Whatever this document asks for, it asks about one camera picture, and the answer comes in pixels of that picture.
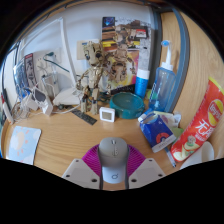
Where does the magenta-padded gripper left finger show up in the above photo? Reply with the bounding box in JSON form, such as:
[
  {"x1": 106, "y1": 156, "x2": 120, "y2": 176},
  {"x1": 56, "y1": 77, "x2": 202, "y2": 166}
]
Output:
[{"x1": 61, "y1": 145, "x2": 102, "y2": 190}]

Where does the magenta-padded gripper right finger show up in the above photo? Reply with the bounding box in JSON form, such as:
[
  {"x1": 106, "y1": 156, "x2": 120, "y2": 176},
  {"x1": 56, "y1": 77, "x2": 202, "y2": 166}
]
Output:
[{"x1": 126, "y1": 144, "x2": 167, "y2": 190}]

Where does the grey white computer mouse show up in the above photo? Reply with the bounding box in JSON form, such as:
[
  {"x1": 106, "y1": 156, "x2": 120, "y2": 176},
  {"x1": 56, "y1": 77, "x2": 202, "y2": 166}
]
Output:
[{"x1": 97, "y1": 137, "x2": 130, "y2": 185}]

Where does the pastel cloud print mouse pad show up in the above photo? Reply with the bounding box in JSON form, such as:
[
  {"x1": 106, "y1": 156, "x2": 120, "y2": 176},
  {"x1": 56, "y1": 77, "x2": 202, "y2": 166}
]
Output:
[{"x1": 7, "y1": 125, "x2": 42, "y2": 166}]

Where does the blue pen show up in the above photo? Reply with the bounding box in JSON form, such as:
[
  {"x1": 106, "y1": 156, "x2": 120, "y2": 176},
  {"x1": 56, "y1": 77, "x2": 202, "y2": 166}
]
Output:
[{"x1": 163, "y1": 146, "x2": 178, "y2": 168}]

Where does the blue drink carton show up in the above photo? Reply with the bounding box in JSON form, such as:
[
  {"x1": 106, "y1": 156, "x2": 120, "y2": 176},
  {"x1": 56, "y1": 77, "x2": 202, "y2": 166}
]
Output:
[{"x1": 138, "y1": 111, "x2": 177, "y2": 154}]

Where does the white mug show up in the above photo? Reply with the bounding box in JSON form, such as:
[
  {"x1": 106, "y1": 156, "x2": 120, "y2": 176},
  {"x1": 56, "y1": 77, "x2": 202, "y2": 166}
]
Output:
[{"x1": 181, "y1": 141, "x2": 215, "y2": 170}]

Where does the black ruler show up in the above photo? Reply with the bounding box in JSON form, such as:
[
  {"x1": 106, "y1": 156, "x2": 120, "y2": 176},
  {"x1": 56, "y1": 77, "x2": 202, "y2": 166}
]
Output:
[{"x1": 71, "y1": 109, "x2": 98, "y2": 126}]

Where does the small white square clock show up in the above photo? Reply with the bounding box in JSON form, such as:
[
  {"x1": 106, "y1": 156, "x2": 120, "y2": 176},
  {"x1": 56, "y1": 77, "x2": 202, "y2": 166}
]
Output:
[{"x1": 99, "y1": 106, "x2": 116, "y2": 123}]

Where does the red chips can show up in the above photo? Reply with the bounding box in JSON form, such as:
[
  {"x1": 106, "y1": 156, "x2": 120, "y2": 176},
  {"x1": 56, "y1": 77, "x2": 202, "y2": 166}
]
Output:
[{"x1": 169, "y1": 77, "x2": 224, "y2": 163}]

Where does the teal bowl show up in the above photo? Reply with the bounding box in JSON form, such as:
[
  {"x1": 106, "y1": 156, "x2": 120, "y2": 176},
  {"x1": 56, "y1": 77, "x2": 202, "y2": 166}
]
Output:
[{"x1": 109, "y1": 91, "x2": 146, "y2": 120}]

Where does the white desk lamp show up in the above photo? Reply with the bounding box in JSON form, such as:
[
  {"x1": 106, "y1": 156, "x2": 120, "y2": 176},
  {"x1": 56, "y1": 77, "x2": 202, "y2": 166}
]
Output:
[{"x1": 16, "y1": 17, "x2": 84, "y2": 107}]

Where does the white power strip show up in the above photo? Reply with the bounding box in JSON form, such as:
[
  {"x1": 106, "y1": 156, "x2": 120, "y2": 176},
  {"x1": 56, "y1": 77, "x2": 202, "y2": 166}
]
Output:
[{"x1": 31, "y1": 87, "x2": 54, "y2": 117}]

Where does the blue spray bottle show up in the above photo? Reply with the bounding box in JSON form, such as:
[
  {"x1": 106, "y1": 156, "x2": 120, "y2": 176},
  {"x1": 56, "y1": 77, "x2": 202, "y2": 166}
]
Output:
[{"x1": 148, "y1": 39, "x2": 177, "y2": 113}]

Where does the glass jar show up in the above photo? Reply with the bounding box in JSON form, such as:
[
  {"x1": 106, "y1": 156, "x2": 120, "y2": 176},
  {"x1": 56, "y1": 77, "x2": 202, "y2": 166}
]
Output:
[{"x1": 41, "y1": 73, "x2": 60, "y2": 98}]

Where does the tan tree-man figurine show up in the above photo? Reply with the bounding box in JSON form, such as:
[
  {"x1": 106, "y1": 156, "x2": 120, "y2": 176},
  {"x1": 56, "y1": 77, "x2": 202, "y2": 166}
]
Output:
[{"x1": 77, "y1": 41, "x2": 113, "y2": 116}]

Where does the beige paper card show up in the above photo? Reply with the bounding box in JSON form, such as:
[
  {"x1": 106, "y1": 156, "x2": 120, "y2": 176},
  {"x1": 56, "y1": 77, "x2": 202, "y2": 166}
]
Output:
[{"x1": 77, "y1": 39, "x2": 101, "y2": 61}]

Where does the colourful figure print box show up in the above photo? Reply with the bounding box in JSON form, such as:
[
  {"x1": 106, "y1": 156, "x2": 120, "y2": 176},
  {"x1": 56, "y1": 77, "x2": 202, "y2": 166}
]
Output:
[{"x1": 100, "y1": 16, "x2": 153, "y2": 89}]

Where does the tangled white cable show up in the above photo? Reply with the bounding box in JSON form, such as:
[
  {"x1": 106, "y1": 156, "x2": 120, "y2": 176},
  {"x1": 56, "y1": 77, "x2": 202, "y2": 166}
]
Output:
[{"x1": 11, "y1": 94, "x2": 34, "y2": 122}]

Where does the dark cable with green plug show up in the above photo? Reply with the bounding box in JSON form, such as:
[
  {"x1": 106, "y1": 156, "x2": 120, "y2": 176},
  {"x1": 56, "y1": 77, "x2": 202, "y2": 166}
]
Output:
[{"x1": 42, "y1": 51, "x2": 71, "y2": 74}]

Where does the grey metal frame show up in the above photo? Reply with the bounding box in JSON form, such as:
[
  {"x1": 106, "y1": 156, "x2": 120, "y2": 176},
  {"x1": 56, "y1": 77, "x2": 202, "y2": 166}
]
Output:
[{"x1": 149, "y1": 6, "x2": 191, "y2": 114}]

